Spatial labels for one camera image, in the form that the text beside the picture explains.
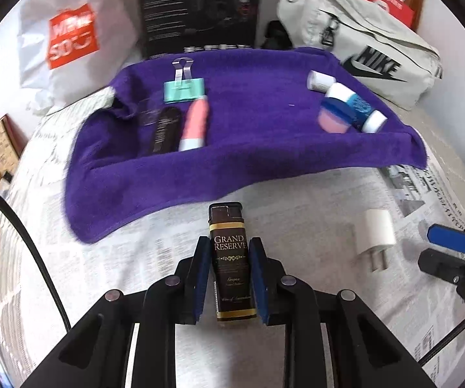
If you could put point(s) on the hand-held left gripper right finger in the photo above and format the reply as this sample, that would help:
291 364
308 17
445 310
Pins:
258 281

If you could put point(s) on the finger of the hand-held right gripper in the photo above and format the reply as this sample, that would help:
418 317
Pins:
450 238
444 265

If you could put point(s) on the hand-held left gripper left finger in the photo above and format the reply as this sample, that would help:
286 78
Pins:
202 281

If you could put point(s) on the brown gold-label lighter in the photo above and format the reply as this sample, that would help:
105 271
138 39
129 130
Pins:
230 250

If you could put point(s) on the white charger plug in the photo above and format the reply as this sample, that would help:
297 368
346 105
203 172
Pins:
374 230

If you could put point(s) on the pink and white lighter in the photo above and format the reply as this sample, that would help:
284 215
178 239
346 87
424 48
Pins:
195 127

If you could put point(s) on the black lighter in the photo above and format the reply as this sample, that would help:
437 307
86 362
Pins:
167 129

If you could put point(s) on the white bottle with blue label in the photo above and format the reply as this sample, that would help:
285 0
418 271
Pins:
359 107

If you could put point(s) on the pink and blue round container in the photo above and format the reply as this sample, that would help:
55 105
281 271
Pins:
332 122

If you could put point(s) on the clear plastic cup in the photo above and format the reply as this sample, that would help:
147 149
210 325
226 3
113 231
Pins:
149 114

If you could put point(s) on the newspaper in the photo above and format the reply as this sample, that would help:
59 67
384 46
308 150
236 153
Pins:
317 218

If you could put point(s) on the purple towel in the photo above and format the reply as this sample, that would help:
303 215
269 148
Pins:
256 149

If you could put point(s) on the teal binder clip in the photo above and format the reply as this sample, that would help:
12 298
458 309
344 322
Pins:
183 91

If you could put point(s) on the small white roll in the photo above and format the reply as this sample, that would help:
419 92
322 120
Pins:
317 80

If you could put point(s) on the striped bed sheet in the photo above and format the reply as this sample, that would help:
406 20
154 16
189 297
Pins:
54 129

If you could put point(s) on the grey waist bag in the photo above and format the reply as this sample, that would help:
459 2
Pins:
378 36

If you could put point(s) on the brown patterned book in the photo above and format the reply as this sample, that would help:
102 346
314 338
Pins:
4 145

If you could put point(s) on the white plastic bag red logo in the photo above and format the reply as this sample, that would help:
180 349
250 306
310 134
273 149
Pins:
54 79

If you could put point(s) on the black headset box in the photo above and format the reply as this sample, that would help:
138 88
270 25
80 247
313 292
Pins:
200 8

